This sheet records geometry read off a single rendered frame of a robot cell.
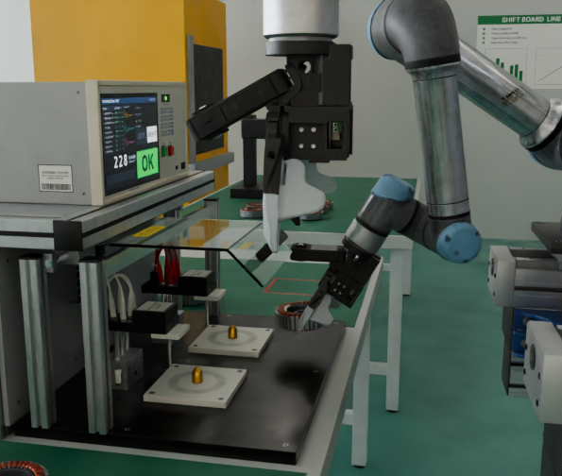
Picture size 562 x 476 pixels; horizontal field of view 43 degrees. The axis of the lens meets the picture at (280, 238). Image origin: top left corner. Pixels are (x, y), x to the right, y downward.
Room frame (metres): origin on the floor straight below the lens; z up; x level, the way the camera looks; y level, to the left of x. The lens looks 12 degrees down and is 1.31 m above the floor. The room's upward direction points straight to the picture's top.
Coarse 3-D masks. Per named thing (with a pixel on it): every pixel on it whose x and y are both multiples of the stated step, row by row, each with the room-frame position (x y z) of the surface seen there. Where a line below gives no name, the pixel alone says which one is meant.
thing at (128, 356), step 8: (112, 352) 1.27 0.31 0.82; (128, 352) 1.27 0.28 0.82; (136, 352) 1.27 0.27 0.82; (112, 360) 1.23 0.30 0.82; (120, 360) 1.23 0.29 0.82; (128, 360) 1.23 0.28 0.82; (136, 360) 1.26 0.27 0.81; (112, 368) 1.23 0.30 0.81; (128, 368) 1.23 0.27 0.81; (136, 368) 1.26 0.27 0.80; (112, 376) 1.23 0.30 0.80; (128, 376) 1.23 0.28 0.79; (136, 376) 1.26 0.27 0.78; (112, 384) 1.23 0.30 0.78; (120, 384) 1.22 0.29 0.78; (128, 384) 1.23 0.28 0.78
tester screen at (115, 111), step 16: (112, 112) 1.23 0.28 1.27; (128, 112) 1.30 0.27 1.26; (144, 112) 1.37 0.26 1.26; (112, 128) 1.23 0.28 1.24; (128, 128) 1.30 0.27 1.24; (112, 144) 1.23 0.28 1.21; (128, 144) 1.29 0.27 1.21; (144, 144) 1.36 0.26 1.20; (112, 160) 1.23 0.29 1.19; (128, 160) 1.29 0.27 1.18
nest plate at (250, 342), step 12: (204, 336) 1.48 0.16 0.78; (216, 336) 1.48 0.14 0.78; (228, 336) 1.48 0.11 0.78; (240, 336) 1.48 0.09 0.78; (252, 336) 1.48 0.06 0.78; (264, 336) 1.48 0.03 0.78; (192, 348) 1.41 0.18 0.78; (204, 348) 1.41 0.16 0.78; (216, 348) 1.40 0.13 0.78; (228, 348) 1.40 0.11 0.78; (240, 348) 1.40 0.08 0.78; (252, 348) 1.40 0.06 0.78
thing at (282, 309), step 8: (288, 304) 1.47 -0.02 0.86; (296, 304) 1.47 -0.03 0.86; (304, 304) 1.47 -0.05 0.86; (280, 312) 1.42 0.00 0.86; (288, 312) 1.41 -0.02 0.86; (296, 312) 1.44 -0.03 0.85; (280, 320) 1.41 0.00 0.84; (288, 320) 1.39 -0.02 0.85; (296, 320) 1.39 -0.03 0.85; (288, 328) 1.39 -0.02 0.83; (296, 328) 1.39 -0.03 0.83; (304, 328) 1.39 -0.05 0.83; (312, 328) 1.39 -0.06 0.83
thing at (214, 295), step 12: (180, 276) 1.46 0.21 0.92; (192, 276) 1.46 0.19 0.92; (204, 276) 1.46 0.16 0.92; (144, 288) 1.47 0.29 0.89; (156, 288) 1.47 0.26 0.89; (168, 288) 1.46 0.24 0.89; (180, 288) 1.46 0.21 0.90; (192, 288) 1.45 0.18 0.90; (204, 288) 1.45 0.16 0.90; (168, 300) 1.50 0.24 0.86; (216, 300) 1.45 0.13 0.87
